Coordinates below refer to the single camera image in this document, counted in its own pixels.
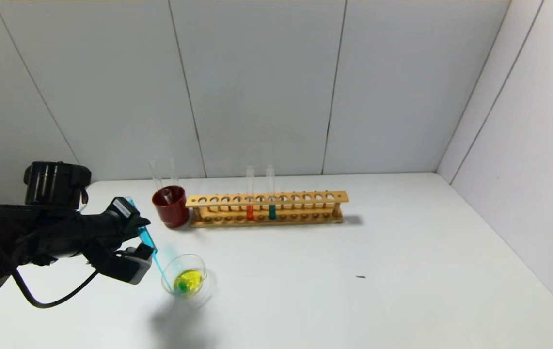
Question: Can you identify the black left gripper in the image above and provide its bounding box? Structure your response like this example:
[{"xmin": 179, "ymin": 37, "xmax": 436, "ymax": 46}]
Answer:
[{"xmin": 79, "ymin": 196, "xmax": 151, "ymax": 246}]

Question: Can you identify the test tube with blue pigment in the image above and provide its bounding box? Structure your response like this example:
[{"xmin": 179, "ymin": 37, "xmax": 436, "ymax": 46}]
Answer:
[{"xmin": 125, "ymin": 195, "xmax": 158, "ymax": 255}]

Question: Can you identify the test tube with orange pigment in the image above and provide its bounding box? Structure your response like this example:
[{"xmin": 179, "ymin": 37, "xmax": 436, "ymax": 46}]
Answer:
[{"xmin": 245, "ymin": 165, "xmax": 255, "ymax": 221}]

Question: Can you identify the test tube with teal pigment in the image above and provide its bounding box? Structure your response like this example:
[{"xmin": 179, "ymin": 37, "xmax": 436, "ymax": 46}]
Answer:
[{"xmin": 266, "ymin": 165, "xmax": 277, "ymax": 220}]

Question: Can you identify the wooden test tube rack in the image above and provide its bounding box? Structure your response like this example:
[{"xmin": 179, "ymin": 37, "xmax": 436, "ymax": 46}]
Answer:
[{"xmin": 185, "ymin": 190, "xmax": 349, "ymax": 228}]

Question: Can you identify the dark red cup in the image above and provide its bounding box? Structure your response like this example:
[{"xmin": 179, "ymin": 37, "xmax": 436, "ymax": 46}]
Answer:
[{"xmin": 153, "ymin": 186, "xmax": 190, "ymax": 229}]

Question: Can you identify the clear glass beaker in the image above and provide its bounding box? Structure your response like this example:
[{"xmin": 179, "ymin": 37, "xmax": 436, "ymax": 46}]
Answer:
[{"xmin": 161, "ymin": 254, "xmax": 216, "ymax": 308}]

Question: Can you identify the white grey wrist camera box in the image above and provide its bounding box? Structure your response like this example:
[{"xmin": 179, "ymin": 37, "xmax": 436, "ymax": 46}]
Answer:
[{"xmin": 87, "ymin": 250, "xmax": 155, "ymax": 285}]

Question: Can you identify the thick black cable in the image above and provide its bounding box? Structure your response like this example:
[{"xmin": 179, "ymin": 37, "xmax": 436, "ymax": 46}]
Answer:
[{"xmin": 12, "ymin": 269, "xmax": 100, "ymax": 309}]

